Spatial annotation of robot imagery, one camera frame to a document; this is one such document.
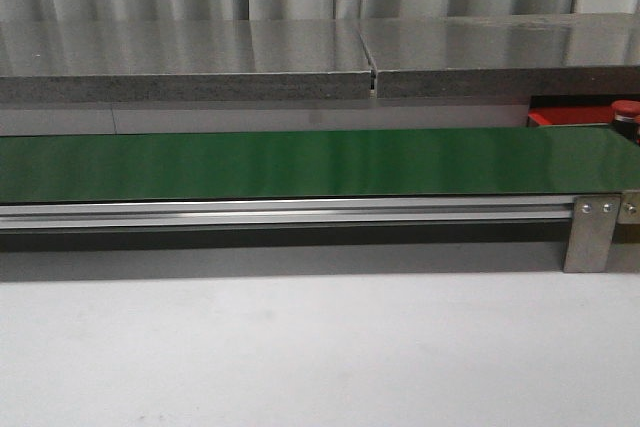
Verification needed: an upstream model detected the red mushroom push button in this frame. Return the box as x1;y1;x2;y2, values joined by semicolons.
611;100;640;141

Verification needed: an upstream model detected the green conveyor belt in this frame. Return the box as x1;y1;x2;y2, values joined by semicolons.
1;127;639;204

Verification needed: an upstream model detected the red plastic tray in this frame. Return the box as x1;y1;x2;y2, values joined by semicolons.
527;105;614;130

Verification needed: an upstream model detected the right grey stone shelf slab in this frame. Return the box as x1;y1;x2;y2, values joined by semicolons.
359;13;639;98

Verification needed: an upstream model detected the grey stone shelf slab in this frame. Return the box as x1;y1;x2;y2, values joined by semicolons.
1;20;372;104
359;13;639;98

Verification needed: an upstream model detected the left grey stone shelf slab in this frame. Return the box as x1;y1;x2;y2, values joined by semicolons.
1;20;372;104

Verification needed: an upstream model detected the aluminium conveyor side rail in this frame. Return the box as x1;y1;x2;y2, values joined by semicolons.
1;195;575;231

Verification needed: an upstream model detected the steel conveyor support bracket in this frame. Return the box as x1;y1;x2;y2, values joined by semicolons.
563;195;621;273

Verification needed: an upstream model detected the steel end bracket plate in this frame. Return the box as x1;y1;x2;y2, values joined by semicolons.
617;190;640;225

